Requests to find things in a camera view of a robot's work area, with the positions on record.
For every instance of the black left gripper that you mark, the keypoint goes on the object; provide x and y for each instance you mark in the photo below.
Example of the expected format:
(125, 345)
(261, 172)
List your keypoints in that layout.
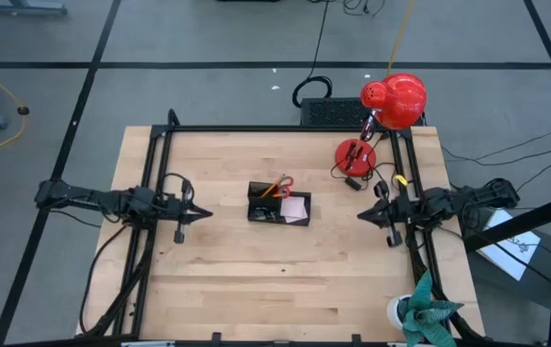
(174, 209)

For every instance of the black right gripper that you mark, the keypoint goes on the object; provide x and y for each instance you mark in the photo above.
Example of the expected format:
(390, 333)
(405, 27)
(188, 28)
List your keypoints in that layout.
(401, 209)

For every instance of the pink sticky note pad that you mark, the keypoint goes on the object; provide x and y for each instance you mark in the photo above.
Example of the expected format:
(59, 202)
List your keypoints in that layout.
(294, 208)

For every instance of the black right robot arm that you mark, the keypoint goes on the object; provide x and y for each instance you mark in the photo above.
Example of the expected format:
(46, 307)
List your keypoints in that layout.
(473, 197)

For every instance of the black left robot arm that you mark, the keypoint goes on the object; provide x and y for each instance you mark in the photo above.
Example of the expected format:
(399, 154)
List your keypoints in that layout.
(87, 198)

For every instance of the black mesh desk organizer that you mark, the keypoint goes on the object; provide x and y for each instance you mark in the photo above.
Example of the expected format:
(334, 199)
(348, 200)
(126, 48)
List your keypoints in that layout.
(256, 202)

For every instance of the black lamp power adapter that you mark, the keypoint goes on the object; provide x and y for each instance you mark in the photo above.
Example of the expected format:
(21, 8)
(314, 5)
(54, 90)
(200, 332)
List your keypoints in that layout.
(353, 183)

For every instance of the green plant in white pot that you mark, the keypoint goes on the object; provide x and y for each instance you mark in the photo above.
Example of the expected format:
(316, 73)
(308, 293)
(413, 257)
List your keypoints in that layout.
(422, 313)

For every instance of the red desk lamp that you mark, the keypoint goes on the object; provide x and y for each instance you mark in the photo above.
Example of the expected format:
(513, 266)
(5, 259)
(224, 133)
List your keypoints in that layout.
(396, 101)

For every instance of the white paper sheet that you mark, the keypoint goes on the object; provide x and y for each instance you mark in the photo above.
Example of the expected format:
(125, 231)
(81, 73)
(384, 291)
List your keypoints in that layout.
(511, 250)

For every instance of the round black floor plug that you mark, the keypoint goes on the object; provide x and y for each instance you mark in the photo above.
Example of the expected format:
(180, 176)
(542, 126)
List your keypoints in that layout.
(23, 111)

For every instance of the black metal table frame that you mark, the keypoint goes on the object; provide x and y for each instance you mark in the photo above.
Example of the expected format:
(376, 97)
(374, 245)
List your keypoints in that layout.
(275, 128)

